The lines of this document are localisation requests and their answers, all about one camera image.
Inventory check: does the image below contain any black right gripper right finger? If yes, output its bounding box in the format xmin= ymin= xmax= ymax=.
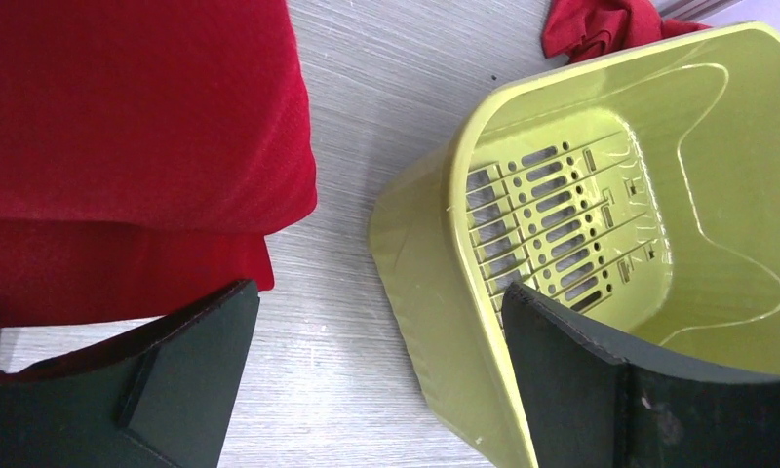
xmin=501 ymin=283 xmax=780 ymax=467

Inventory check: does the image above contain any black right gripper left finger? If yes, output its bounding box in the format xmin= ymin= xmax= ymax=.
xmin=0 ymin=281 xmax=259 ymax=467

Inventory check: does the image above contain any green plastic laundry basket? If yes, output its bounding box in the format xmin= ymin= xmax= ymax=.
xmin=368 ymin=21 xmax=780 ymax=467

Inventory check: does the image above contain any red hanging garment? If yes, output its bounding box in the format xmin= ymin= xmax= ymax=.
xmin=0 ymin=1 xmax=318 ymax=328

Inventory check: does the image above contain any crumpled red cloth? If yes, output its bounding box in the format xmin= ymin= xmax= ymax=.
xmin=540 ymin=0 xmax=707 ymax=63

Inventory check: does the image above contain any aluminium corner rail right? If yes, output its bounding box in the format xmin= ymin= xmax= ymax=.
xmin=653 ymin=0 xmax=740 ymax=22

